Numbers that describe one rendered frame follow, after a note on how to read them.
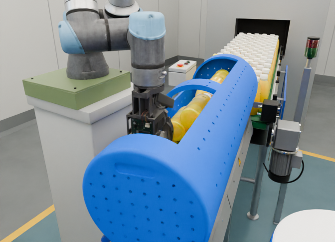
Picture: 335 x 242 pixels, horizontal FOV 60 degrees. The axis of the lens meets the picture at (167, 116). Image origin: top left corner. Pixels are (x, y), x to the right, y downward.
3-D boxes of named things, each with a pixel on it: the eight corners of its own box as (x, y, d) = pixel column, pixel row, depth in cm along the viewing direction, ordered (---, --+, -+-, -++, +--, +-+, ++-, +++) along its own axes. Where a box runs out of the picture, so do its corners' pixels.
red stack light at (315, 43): (305, 47, 151) (306, 39, 149) (304, 45, 156) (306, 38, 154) (319, 48, 149) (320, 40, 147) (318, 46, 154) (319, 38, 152)
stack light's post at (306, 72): (272, 223, 201) (303, 68, 156) (273, 219, 204) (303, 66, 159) (279, 225, 200) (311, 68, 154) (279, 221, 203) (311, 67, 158)
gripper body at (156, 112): (126, 137, 68) (123, 88, 63) (142, 122, 76) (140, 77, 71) (156, 142, 66) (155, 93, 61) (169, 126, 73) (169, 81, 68)
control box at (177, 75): (168, 85, 161) (168, 67, 156) (180, 76, 178) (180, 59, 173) (185, 87, 157) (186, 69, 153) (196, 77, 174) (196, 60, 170)
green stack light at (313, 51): (303, 57, 153) (305, 47, 151) (303, 54, 158) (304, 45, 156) (316, 58, 151) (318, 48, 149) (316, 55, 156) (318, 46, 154)
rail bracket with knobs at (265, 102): (255, 122, 140) (258, 103, 136) (256, 117, 146) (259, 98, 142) (277, 126, 137) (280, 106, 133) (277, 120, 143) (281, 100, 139)
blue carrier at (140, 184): (93, 248, 69) (68, 141, 58) (196, 111, 143) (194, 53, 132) (212, 282, 58) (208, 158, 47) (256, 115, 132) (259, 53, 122)
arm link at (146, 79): (140, 60, 69) (172, 63, 66) (140, 78, 71) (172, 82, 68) (124, 67, 63) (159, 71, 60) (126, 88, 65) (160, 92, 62)
